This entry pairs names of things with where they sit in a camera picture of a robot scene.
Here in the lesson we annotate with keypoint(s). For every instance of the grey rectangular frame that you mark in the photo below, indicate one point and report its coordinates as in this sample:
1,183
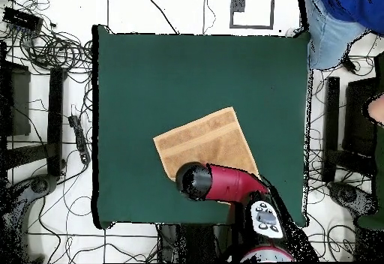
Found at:
272,9

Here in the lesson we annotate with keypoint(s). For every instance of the person's hand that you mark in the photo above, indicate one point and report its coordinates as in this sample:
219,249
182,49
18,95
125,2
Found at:
377,111

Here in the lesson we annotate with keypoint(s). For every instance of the dark green table cloth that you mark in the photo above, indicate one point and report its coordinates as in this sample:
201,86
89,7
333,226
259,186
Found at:
180,72

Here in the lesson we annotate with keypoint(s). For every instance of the person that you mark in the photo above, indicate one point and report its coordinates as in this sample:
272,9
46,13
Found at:
330,27

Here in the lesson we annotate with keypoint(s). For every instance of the black stand bar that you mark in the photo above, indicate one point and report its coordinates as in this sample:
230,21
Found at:
55,120
331,126

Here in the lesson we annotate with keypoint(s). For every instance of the black power adapter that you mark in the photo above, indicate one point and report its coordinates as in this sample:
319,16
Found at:
349,66

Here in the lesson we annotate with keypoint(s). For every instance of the dark grey stand leg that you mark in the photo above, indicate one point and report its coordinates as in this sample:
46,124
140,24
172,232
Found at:
39,186
352,196

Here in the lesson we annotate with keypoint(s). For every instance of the orange terry towel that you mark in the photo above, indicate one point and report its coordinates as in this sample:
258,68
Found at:
207,141

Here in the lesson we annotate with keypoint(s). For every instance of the black flat panel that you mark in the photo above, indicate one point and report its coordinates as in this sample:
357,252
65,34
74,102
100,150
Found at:
357,117
19,102

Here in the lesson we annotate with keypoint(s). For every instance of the flat black device box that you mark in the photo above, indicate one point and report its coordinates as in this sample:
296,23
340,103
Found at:
22,19

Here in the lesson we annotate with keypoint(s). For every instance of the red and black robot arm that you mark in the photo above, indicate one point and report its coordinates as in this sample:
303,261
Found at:
234,183

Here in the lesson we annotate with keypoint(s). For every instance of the black power strip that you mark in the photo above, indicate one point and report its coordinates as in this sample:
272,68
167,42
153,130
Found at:
80,141

